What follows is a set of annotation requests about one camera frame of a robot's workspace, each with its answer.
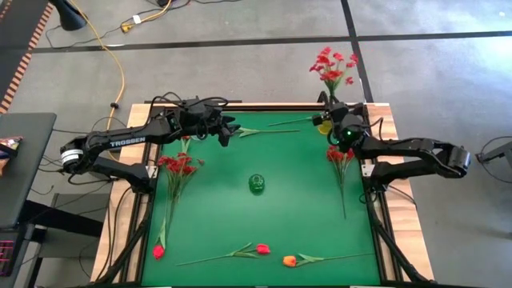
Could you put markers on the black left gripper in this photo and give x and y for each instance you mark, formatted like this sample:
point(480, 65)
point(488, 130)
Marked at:
point(204, 118)

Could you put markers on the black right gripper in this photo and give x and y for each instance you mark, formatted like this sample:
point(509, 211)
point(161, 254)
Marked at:
point(338, 115)

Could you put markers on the red tulip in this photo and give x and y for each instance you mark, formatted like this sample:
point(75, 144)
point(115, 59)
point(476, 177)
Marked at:
point(158, 251)
point(263, 249)
point(248, 131)

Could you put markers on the red blossom spray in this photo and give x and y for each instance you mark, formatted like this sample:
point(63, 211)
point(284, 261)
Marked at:
point(336, 156)
point(178, 166)
point(330, 75)

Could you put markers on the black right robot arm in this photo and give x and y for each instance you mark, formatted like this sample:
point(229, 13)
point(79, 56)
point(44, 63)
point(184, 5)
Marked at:
point(400, 146)

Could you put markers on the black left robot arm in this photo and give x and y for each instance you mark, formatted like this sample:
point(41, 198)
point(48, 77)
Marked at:
point(128, 140)

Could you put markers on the yellow glass vase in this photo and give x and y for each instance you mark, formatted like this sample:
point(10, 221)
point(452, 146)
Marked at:
point(325, 129)

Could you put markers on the green glass vase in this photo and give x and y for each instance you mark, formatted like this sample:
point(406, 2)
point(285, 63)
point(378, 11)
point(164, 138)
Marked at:
point(256, 182)

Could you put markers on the thin black bar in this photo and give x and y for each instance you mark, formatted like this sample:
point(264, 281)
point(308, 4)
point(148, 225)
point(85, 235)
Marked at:
point(232, 101)

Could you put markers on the green table mat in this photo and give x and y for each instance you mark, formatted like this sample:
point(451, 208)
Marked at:
point(280, 224)

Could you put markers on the black lamp base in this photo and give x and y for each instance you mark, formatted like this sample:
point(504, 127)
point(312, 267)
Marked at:
point(70, 18)

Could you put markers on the black desk foot beam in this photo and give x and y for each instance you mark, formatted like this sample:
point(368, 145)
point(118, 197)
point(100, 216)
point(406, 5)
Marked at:
point(60, 218)

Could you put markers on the dark grey desk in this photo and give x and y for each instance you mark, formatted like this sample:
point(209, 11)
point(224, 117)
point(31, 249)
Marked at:
point(28, 168)

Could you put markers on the colourful snack bag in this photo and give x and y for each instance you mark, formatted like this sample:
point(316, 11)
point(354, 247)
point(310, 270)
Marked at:
point(10, 146)

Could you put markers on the black mat with orange stripes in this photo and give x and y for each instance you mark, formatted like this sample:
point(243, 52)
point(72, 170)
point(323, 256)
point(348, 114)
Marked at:
point(16, 40)

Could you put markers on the backlit keyboard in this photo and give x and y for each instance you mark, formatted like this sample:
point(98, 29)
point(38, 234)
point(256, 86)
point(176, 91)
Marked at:
point(7, 256)

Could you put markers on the black frame clamp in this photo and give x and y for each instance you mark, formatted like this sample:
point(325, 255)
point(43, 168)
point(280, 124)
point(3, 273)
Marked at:
point(323, 98)

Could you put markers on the black aluminium table frame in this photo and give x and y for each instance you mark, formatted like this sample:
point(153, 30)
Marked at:
point(280, 108)

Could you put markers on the black diagonal frame strut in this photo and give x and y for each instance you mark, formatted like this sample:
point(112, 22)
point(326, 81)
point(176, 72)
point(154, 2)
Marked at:
point(394, 250)
point(128, 248)

